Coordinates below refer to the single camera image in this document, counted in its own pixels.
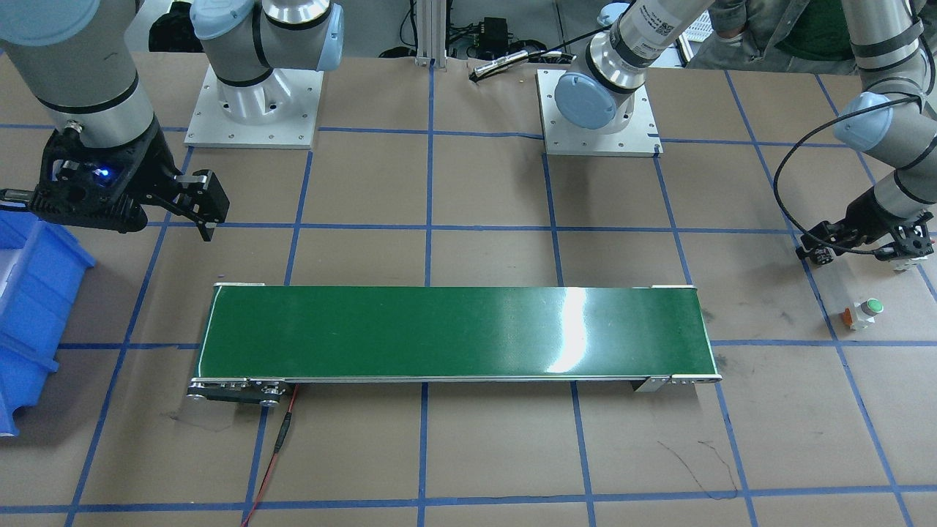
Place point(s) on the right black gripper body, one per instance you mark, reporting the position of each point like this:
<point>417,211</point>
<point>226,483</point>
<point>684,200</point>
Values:
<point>156,170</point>

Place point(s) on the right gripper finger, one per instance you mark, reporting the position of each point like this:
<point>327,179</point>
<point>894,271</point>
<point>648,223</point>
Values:
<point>200,197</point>

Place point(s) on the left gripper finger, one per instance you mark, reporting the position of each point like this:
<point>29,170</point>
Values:
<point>815,244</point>

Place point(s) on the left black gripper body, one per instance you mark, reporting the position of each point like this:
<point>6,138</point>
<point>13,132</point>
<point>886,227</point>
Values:
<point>868,217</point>

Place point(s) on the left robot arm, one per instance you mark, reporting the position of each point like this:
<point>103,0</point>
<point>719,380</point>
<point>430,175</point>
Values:
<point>884,43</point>

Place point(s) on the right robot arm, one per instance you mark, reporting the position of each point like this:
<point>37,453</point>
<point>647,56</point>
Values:
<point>73,57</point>

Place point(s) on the white red circuit breaker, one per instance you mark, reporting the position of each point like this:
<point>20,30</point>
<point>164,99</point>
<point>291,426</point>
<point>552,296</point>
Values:
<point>902,265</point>

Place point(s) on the blue plastic bin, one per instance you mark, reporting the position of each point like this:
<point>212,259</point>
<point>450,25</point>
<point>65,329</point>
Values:
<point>42,268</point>

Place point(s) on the green conveyor belt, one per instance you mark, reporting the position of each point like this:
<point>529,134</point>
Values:
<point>261,340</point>

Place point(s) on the person in green shirt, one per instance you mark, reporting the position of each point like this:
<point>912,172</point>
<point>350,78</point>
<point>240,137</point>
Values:
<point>780,36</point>

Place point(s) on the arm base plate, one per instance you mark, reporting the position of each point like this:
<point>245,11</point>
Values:
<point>580,117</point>
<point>280,112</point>

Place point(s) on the green push button switch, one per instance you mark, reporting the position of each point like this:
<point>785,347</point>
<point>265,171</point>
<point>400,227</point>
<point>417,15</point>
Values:
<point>862,314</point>

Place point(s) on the aluminium frame post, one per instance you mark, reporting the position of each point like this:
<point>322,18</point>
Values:
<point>431,24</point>

